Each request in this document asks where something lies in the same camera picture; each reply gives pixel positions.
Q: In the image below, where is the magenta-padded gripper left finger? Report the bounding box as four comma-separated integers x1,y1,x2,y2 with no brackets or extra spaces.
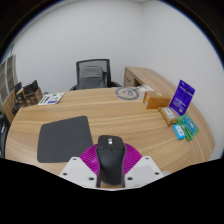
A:
59,143,101,189

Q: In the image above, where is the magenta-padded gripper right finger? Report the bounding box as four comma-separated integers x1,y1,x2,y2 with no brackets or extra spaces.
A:
123,142,165,188

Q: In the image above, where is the black computer mouse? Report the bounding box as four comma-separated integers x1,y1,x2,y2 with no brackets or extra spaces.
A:
95,134,127,187

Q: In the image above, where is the dark grey mouse pad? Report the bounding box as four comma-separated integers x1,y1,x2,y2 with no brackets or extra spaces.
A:
36,115,94,164

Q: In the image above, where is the small blue package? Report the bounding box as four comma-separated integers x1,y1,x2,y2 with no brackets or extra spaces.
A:
172,123,186,141

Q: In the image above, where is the small tan labelled box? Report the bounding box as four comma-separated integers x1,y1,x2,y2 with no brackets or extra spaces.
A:
157,106,179,127

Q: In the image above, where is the green flat package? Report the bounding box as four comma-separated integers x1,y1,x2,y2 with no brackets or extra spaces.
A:
176,114,200,142

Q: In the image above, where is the orange-brown cardboard box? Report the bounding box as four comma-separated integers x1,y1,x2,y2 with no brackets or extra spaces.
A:
142,90,172,110

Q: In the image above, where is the white green printed leaflet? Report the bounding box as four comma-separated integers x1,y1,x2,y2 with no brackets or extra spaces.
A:
37,92,66,106

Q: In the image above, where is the purple card package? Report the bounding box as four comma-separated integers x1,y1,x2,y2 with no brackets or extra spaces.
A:
168,79,196,117

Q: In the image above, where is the black side chair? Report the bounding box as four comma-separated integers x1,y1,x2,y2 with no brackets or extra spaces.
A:
0,113,11,158

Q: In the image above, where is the brown printed carton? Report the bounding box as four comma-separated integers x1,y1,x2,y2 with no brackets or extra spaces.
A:
24,87,44,107

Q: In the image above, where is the wooden side desk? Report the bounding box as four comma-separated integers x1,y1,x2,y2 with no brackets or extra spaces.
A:
123,65,178,98

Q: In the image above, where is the black mesh office chair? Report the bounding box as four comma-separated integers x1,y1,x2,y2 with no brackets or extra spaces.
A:
68,58,123,91

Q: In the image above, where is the black printed carton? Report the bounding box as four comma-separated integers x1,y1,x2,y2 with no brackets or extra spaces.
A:
22,79,39,96

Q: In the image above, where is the small dark carton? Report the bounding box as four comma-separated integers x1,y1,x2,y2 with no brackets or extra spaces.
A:
13,81,25,108

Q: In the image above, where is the wooden lattice door cabinet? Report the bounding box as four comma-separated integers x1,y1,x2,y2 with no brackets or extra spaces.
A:
0,54,19,124

